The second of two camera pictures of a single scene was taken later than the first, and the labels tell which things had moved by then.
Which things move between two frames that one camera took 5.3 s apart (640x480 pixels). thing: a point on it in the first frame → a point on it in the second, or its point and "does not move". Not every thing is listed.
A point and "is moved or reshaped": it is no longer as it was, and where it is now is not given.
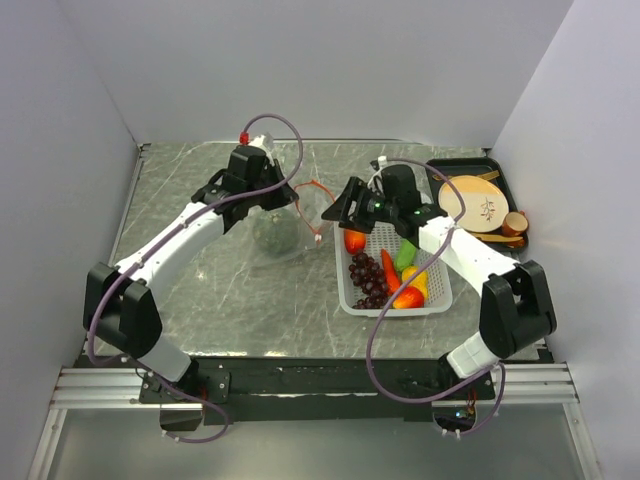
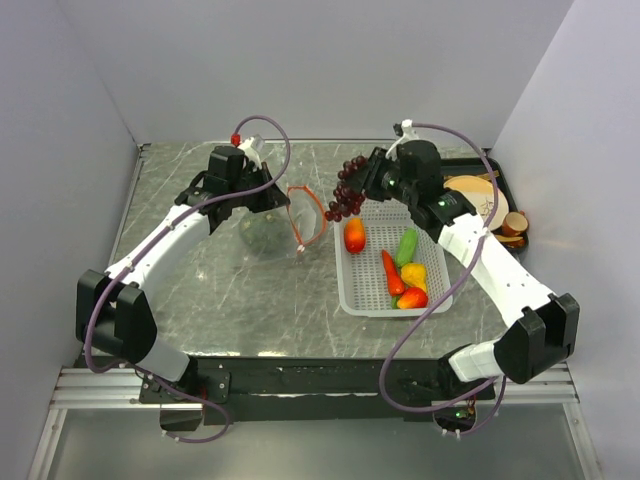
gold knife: x=489 y=175 does not move
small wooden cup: x=515 y=224 does not move
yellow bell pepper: x=421 y=281 does not move
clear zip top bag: x=289 y=234 is moved or reshaped
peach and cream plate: x=487 y=203 does not move
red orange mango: x=354 y=241 does not move
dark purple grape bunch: x=367 y=274 is moved or reshaped
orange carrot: x=390 y=272 does not move
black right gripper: x=338 y=211 → x=366 y=176
